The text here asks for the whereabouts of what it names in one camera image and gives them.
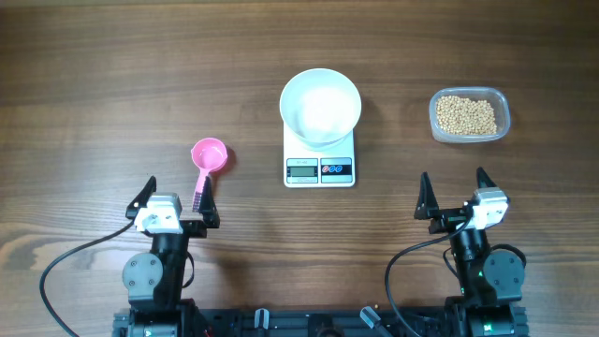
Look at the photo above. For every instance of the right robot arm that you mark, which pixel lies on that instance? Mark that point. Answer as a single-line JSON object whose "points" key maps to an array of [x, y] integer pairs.
{"points": [[490, 276]]}

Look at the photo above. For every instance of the pile of soybeans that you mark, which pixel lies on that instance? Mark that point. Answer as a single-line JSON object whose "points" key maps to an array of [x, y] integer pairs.
{"points": [[464, 116]]}

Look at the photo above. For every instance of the pink plastic measuring scoop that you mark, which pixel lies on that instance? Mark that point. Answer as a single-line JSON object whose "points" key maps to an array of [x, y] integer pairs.
{"points": [[208, 155]]}

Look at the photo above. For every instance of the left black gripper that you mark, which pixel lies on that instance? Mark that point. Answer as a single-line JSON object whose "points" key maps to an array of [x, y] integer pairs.
{"points": [[196, 229]]}

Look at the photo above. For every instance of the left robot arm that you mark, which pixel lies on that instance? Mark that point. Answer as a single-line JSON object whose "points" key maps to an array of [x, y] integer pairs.
{"points": [[155, 280]]}

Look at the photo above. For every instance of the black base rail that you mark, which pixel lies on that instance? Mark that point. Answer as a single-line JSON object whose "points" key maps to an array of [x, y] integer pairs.
{"points": [[424, 321]]}

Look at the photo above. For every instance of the clear plastic container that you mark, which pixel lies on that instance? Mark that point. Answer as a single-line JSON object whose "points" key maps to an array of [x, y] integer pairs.
{"points": [[495, 98]]}

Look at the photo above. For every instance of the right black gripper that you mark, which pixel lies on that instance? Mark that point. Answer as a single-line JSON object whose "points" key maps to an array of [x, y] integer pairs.
{"points": [[427, 201]]}

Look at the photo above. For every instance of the white digital kitchen scale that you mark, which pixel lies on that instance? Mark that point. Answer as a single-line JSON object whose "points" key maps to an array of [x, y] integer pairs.
{"points": [[328, 166]]}

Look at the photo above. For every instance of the white bowl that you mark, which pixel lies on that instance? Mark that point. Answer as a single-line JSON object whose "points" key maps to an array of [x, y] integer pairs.
{"points": [[319, 107]]}

